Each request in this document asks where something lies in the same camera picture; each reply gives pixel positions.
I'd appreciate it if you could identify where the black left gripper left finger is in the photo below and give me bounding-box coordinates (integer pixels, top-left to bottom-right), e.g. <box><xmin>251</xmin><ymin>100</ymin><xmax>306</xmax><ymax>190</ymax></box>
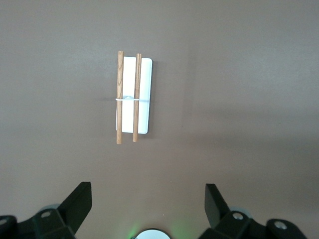
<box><xmin>0</xmin><ymin>181</ymin><xmax>92</xmax><ymax>239</ymax></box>

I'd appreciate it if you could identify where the brown table cover mat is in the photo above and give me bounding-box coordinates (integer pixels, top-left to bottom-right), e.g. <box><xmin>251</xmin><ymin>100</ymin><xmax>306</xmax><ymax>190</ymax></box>
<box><xmin>0</xmin><ymin>0</ymin><xmax>319</xmax><ymax>239</ymax></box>

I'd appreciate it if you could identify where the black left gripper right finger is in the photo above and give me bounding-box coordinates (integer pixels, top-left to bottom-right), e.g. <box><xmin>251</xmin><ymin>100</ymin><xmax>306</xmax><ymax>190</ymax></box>
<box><xmin>200</xmin><ymin>183</ymin><xmax>308</xmax><ymax>239</ymax></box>

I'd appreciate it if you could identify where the white towel rack base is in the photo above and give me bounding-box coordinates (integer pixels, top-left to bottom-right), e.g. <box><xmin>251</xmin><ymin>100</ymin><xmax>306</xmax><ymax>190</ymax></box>
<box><xmin>115</xmin><ymin>56</ymin><xmax>153</xmax><ymax>134</ymax></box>

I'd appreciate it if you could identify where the wooden chopsticks pair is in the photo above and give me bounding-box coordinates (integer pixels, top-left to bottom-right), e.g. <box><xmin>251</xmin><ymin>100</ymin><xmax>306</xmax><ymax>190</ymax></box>
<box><xmin>116</xmin><ymin>51</ymin><xmax>125</xmax><ymax>145</ymax></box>

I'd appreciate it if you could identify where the wooden rack rod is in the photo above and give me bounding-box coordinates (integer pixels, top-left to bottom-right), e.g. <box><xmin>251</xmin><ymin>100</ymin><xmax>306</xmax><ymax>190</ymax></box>
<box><xmin>132</xmin><ymin>53</ymin><xmax>142</xmax><ymax>143</ymax></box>

